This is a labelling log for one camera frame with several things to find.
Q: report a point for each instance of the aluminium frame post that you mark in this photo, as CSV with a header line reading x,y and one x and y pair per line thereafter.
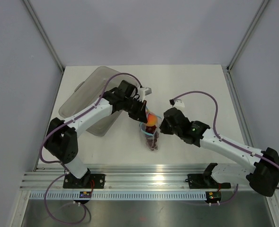
x,y
40,28
248,33

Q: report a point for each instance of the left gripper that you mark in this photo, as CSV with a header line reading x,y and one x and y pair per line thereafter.
x,y
140,115

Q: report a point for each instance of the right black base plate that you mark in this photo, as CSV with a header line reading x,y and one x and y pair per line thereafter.
x,y
199,181

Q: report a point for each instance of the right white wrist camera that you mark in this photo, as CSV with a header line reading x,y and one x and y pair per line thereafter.
x,y
177,103

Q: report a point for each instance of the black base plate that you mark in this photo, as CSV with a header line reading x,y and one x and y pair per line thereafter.
x,y
199,181
95,181

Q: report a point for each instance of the clear zip top bag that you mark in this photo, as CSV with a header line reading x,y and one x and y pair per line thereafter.
x,y
143,125

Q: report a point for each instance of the red grape bunch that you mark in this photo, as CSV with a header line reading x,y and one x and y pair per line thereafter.
x,y
151,137

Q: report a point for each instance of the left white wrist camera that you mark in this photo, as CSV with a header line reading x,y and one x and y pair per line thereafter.
x,y
143,92

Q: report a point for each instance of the right side aluminium rail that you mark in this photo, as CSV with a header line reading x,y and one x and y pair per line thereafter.
x,y
272,202

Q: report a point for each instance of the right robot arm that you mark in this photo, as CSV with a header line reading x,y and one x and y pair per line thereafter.
x,y
254,167

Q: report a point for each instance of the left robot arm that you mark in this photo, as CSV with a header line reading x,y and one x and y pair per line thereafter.
x,y
62,135

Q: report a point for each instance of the clear plastic tray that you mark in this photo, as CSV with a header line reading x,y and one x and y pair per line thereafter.
x,y
86,94

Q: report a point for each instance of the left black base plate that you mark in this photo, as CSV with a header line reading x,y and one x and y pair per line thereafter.
x,y
95,181

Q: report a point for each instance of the right aluminium frame post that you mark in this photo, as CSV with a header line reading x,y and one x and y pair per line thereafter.
x,y
248,33

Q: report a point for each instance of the white slotted cable duct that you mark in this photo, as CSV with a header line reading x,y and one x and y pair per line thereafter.
x,y
119,196

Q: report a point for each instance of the orange peach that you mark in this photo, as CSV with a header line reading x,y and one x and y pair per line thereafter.
x,y
152,120

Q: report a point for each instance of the left aluminium frame post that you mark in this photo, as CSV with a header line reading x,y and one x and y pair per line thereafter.
x,y
40,28

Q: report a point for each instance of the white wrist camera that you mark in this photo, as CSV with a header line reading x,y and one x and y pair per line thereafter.
x,y
143,92
177,103

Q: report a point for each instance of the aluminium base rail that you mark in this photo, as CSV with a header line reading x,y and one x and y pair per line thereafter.
x,y
120,178

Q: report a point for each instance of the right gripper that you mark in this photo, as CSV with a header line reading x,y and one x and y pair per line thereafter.
x,y
164,128

